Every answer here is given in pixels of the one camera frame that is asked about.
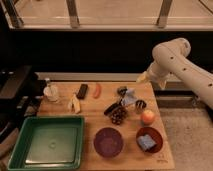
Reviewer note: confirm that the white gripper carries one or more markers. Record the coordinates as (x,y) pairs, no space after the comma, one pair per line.
(143,77)

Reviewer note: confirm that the light blue towel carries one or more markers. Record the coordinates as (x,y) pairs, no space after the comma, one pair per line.
(128,98)

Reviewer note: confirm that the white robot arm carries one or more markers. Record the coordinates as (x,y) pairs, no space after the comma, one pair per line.
(171,57)

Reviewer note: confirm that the metal cup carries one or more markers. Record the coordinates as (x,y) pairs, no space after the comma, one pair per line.
(140,105)

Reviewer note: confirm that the red yellow apple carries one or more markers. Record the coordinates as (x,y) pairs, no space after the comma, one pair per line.
(147,117)

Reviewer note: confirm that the dark grape bunch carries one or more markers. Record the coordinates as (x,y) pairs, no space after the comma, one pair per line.
(118,115)

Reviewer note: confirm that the orange carrot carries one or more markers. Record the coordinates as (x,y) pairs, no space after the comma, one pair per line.
(97,91)

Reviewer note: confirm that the wooden cutting board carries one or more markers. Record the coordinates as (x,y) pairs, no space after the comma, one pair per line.
(131,158)

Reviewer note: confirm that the red bowl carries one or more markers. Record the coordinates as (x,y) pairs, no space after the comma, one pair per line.
(156,136)

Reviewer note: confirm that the black rectangular block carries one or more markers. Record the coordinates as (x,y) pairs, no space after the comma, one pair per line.
(82,91)

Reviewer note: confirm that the blue sponge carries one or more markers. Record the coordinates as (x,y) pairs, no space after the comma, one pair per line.
(146,142)

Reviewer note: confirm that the peeled banana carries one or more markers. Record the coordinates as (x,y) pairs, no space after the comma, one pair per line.
(74,104)

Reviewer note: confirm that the purple bowl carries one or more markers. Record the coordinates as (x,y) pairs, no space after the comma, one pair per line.
(108,142)

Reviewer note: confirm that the green plastic tray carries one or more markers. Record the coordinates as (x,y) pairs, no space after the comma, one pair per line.
(48,144)

